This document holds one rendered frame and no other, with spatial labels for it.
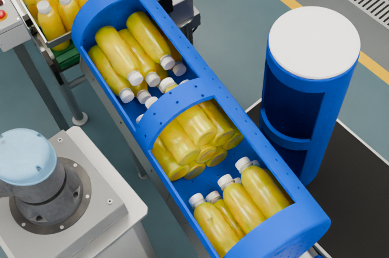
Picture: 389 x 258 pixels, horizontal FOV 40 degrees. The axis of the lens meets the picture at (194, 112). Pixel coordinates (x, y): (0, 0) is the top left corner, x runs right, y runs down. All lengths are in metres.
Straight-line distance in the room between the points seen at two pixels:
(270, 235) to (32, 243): 0.52
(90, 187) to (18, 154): 0.24
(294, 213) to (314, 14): 0.76
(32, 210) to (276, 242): 0.53
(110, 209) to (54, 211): 0.13
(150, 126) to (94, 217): 0.27
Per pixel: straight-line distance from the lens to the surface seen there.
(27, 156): 1.08
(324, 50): 1.66
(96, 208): 1.25
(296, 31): 1.70
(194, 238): 1.55
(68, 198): 1.21
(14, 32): 1.79
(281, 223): 1.19
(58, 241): 1.24
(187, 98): 1.32
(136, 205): 1.30
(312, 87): 1.64
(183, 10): 2.05
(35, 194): 1.13
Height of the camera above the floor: 2.36
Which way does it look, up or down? 60 degrees down
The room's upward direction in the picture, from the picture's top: 7 degrees counter-clockwise
